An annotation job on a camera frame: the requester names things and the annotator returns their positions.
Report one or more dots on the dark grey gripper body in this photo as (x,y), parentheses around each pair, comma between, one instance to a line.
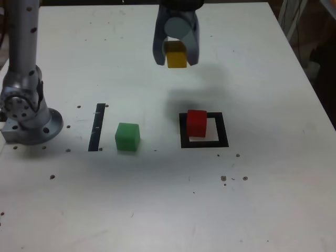
(181,13)

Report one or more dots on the green cube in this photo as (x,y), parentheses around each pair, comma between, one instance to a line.
(127,137)

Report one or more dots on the red cube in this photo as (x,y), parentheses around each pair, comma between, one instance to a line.
(197,126)

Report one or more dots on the black tape square outline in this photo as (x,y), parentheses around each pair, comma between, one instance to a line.
(223,131)

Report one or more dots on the white background frame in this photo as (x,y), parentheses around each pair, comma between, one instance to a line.
(288,18)

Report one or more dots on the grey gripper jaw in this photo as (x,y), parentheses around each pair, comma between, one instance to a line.
(158,39)
(178,27)

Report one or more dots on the black tape strip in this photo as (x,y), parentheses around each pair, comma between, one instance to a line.
(95,131)

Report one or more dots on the yellow cube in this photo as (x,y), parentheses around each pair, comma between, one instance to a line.
(176,60)

